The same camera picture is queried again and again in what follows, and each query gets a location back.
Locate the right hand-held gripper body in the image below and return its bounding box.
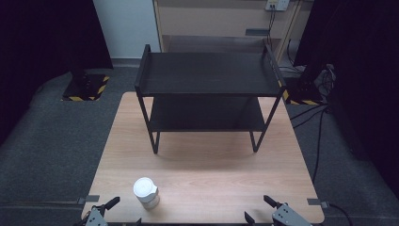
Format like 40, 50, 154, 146
271, 202, 314, 226

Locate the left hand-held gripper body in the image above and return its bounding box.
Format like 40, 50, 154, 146
82, 205, 109, 226

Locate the white lidded jar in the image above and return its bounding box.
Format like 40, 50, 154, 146
133, 177, 161, 211

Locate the black stand base striped tape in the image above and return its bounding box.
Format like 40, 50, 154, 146
281, 77, 327, 106
61, 73, 111, 103

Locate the black two-tier shelf rack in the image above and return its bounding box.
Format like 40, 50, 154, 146
134, 43, 287, 154

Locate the black curtain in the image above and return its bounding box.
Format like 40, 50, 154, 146
0, 0, 114, 147
294, 0, 399, 199

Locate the beige wooden cabinet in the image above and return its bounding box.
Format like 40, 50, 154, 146
152, 0, 314, 62

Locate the grey table bracket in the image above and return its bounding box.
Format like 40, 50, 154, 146
77, 194, 101, 205
306, 198, 330, 209

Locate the black cable at bracket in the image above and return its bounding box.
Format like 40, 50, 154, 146
327, 202, 355, 226

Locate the black floor cable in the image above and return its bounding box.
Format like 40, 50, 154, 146
289, 104, 330, 184

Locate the black socket cable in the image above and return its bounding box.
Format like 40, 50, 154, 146
265, 4, 278, 49

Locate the white wall socket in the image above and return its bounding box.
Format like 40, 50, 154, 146
264, 0, 291, 12

